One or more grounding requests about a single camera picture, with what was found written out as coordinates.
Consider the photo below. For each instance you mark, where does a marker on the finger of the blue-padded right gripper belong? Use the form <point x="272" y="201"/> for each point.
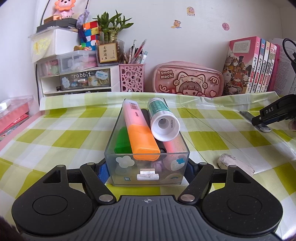
<point x="190" y="171"/>

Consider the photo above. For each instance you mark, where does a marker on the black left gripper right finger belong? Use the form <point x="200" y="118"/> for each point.
<point x="256" y="120"/>

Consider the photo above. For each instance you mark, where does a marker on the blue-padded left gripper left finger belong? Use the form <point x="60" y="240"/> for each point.
<point x="103" y="173"/>

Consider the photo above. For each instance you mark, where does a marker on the pink highlighter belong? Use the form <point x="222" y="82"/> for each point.
<point x="176" y="154"/>

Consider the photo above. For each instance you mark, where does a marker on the white worn eraser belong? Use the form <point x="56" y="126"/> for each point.
<point x="226" y="160"/>

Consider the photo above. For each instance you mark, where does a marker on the green highlighter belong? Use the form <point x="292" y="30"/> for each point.
<point x="122" y="145"/>

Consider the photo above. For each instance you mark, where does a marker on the black marker pen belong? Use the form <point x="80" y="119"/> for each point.
<point x="160" y="144"/>

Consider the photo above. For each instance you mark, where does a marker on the orange highlighter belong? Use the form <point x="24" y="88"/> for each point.
<point x="143" y="144"/>

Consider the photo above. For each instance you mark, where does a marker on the green white glue stick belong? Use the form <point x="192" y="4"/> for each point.
<point x="164" y="124"/>

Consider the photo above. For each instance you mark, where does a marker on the clear plastic organizer box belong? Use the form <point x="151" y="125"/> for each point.
<point x="125" y="170"/>

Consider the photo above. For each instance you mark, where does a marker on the purple mechanical pencil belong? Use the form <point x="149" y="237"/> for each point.
<point x="158" y="166"/>

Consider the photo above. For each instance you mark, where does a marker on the gloved right hand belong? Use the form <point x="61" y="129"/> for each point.
<point x="292" y="125"/>

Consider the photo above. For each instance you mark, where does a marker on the white printed papers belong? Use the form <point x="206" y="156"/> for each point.
<point x="285" y="75"/>

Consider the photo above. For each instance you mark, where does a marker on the pink boxed book set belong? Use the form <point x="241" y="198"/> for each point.
<point x="250" y="65"/>

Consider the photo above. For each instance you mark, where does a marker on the green checkered tablecloth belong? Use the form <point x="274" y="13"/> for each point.
<point x="75" y="129"/>

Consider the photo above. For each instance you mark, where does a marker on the pink cartoon pencil case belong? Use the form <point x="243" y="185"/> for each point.
<point x="179" y="77"/>

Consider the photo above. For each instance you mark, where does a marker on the clear rabbit drawer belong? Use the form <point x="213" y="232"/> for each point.
<point x="89" y="78"/>

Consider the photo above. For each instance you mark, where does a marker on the pink perforated pen holder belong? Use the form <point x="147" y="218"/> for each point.
<point x="131" y="77"/>

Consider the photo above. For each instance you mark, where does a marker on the white drawer organizer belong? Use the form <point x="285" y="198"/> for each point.
<point x="51" y="85"/>

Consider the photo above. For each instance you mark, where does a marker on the clear stacked storage box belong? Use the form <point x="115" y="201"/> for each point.
<point x="68" y="62"/>

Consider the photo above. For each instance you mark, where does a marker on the framed calligraphy sign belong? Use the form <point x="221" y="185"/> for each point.
<point x="107" y="53"/>

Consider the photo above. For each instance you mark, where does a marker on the white box with yellow drawing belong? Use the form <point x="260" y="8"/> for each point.
<point x="51" y="42"/>

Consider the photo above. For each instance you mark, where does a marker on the colourful rubik cube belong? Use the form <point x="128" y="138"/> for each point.
<point x="89" y="35"/>

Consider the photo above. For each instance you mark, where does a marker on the lucky bamboo plant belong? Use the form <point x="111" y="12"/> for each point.
<point x="110" y="26"/>

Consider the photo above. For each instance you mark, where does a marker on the black flat box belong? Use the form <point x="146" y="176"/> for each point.
<point x="63" y="23"/>

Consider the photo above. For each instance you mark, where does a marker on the pink lion figurine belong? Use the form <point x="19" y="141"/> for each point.
<point x="64" y="8"/>

